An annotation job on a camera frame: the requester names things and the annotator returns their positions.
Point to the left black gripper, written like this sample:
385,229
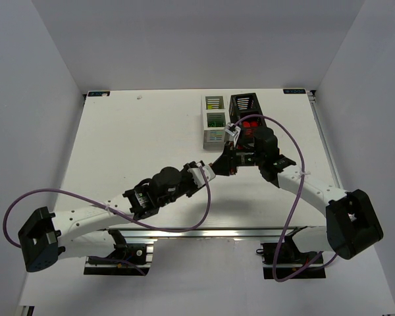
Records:
191,182

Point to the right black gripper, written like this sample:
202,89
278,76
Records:
234,159

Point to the green small lego brick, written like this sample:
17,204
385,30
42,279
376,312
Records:
216,124

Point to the red flower lego piece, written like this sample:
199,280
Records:
250,124

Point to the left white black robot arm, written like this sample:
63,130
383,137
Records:
47,237

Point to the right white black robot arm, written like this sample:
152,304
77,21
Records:
351,225

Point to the white slotted container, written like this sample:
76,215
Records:
214,119

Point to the black slotted container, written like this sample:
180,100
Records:
245,107

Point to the right blue table label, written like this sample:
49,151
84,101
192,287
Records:
294,91

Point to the blue table label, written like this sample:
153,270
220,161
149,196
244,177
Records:
98,93
294,91

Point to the left blue table label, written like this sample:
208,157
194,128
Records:
98,93

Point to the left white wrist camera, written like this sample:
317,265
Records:
202,174

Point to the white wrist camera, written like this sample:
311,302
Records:
202,174
232,133

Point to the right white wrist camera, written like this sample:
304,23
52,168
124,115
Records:
232,133

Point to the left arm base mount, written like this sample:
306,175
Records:
133,258

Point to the aluminium table rail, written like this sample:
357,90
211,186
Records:
155,234

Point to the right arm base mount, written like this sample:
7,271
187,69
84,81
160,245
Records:
289,261

